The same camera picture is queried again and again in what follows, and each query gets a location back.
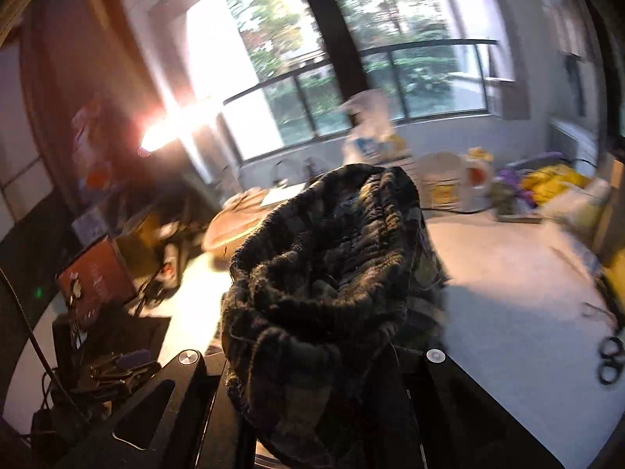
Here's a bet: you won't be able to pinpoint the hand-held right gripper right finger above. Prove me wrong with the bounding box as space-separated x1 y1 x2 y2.
396 347 567 469

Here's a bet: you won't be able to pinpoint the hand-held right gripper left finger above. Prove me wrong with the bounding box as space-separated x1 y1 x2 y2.
56 349 230 469

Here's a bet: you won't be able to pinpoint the plaid blue cream shirt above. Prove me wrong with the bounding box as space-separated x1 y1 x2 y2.
220 163 448 469

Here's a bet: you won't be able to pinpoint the black tools pile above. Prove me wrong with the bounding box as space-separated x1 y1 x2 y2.
87 348 163 394

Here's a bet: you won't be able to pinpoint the orange brown box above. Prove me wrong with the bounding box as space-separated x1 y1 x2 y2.
57 236 138 329

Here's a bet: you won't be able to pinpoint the brown food container clear lid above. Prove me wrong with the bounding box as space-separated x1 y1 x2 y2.
202 188 295 258

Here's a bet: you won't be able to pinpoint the black scissors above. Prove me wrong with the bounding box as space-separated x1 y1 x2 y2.
581 300 625 387

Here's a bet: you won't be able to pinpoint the white mug yellow print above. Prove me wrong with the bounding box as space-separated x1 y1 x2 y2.
419 152 470 212

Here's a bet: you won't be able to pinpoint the white orange container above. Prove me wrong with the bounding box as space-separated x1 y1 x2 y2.
461 148 495 207

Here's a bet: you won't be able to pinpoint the yellow crumpled bag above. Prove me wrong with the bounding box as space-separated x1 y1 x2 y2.
520 163 588 206

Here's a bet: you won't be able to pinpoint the white radiator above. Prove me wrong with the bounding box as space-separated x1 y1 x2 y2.
548 118 600 168

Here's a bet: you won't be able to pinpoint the white plastic bag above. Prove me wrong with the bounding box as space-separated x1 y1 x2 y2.
341 90 400 163

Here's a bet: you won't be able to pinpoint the black balcony railing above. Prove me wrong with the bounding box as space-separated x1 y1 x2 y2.
222 38 500 109

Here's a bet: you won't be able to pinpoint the wall poster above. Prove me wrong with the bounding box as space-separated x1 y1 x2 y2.
70 102 114 192

